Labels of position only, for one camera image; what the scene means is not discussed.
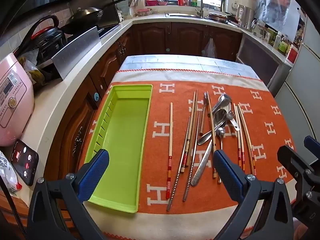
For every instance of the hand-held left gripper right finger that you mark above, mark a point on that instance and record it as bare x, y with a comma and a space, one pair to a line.
225, 170

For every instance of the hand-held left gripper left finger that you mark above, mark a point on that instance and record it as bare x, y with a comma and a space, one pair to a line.
96, 170

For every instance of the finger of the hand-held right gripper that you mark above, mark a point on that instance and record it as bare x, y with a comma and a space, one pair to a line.
290, 157
312, 146

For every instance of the pale chopstick red bands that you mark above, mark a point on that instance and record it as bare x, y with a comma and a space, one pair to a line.
240, 142
250, 146
170, 130
244, 127
237, 135

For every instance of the small metal spoon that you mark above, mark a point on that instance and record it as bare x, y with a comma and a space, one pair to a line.
220, 132

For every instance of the twisted metal chopstick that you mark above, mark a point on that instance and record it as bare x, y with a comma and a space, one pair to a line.
188, 180
175, 180

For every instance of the metal fork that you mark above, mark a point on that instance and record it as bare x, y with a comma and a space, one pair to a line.
203, 138

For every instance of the green plastic utensil tray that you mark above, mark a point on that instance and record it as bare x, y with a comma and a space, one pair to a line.
125, 142

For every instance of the white spoon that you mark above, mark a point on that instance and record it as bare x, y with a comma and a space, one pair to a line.
235, 125

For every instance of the bamboo chopstick patterned end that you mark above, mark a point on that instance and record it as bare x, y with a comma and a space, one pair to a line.
212, 125

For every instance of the large metal spoon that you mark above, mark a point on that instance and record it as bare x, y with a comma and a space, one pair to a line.
220, 117

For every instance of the long brown wooden chopstick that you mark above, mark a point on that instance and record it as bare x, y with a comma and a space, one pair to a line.
191, 115
194, 110

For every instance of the grey refrigerator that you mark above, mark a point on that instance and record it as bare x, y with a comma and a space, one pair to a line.
300, 80

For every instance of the white kitchen counter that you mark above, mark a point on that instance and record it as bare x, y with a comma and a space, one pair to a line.
50, 105

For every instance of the white plastic packet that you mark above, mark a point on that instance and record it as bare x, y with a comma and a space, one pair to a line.
7, 177

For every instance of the red box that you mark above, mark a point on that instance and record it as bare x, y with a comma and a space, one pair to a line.
291, 54

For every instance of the orange patterned blanket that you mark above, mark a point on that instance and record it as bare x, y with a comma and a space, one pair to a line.
160, 100

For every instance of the grey steel appliance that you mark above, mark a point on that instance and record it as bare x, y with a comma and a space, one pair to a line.
260, 60

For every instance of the green packet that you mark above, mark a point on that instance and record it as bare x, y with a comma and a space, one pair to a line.
284, 47

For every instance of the pink rice cooker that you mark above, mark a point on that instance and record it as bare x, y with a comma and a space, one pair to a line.
15, 105

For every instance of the white bottle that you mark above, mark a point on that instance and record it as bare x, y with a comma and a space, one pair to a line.
277, 41

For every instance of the yellow plastic bag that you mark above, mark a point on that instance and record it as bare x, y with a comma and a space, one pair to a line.
35, 75

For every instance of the green jar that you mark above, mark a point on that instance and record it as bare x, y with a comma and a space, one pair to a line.
271, 36

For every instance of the steel splash guard panel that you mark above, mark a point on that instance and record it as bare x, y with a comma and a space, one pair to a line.
75, 52

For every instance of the hanging clear plastic bag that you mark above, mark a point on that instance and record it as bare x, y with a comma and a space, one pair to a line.
209, 50

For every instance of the glass jar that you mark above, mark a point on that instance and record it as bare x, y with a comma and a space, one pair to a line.
259, 27

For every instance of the black pot red trim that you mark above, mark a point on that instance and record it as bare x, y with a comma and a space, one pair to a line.
47, 40

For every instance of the brown wooden cabinets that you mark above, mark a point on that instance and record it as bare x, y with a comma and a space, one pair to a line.
175, 37

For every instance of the black cooktop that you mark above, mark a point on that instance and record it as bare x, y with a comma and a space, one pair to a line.
107, 28

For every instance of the steel pot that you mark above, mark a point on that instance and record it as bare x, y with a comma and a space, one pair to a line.
246, 17

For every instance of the stacked pans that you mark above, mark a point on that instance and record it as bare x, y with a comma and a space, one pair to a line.
217, 16

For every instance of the black wok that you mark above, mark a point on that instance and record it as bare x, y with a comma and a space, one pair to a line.
85, 15

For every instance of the steel sink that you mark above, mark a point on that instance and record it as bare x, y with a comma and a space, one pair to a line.
185, 15

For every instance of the dark splash guard panel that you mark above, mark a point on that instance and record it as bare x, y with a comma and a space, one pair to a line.
112, 10

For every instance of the pink dish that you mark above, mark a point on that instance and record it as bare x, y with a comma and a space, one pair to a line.
143, 12

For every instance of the steel faucet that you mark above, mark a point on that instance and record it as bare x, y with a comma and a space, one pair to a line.
201, 5

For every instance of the green bottle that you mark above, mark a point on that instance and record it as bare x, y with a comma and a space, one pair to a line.
194, 2

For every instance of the red bowl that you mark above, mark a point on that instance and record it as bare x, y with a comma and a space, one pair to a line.
151, 2
163, 3

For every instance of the clear plastic wall sheet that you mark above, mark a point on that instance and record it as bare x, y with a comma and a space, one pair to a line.
277, 7

